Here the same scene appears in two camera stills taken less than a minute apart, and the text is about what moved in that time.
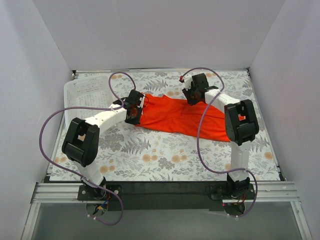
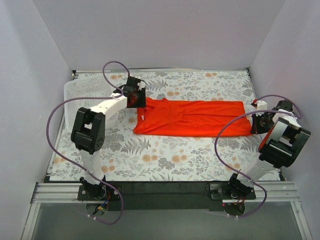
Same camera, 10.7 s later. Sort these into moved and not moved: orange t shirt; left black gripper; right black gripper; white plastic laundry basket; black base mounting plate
Moved: right black gripper; left black gripper; orange t shirt
Not moved: white plastic laundry basket; black base mounting plate
